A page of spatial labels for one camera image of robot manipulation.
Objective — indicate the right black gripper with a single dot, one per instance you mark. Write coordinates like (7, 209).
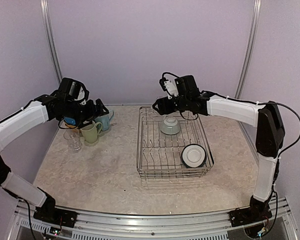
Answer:
(164, 108)

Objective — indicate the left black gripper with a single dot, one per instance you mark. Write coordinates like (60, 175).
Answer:
(92, 113)

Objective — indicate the light blue mug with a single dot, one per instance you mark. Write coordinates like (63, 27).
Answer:
(105, 120)

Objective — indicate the green grid pattern bowl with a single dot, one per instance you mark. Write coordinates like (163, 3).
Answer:
(170, 126)

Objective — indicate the green mug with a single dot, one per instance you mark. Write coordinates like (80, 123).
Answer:
(91, 132)

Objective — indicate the blue dotted plate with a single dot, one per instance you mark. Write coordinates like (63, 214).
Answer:
(70, 121)

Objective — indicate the clear glass tumbler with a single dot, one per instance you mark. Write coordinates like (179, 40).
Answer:
(73, 140)
(153, 115)

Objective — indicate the large yellow dotted plate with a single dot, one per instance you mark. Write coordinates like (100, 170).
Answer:
(72, 128)

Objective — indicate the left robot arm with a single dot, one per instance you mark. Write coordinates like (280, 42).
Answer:
(69, 101)

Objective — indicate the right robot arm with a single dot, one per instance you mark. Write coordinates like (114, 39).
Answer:
(184, 95)

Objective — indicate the black rimmed white bowl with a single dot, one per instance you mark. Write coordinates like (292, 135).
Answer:
(194, 156)

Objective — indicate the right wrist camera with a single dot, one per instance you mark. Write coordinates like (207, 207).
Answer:
(168, 86)

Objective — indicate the metal wire dish rack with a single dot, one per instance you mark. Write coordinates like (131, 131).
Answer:
(159, 155)

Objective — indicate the right aluminium corner post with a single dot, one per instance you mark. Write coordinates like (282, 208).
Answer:
(250, 47)

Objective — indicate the aluminium corner post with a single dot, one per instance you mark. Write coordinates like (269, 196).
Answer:
(44, 5)
(250, 47)

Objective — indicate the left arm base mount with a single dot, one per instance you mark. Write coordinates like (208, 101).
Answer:
(56, 216)

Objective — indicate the left aluminium corner post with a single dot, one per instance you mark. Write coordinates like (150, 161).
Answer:
(44, 5)

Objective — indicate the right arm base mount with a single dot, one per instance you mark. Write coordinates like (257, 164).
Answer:
(247, 216)

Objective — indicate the aluminium front rail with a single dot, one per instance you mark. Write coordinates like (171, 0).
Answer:
(93, 225)

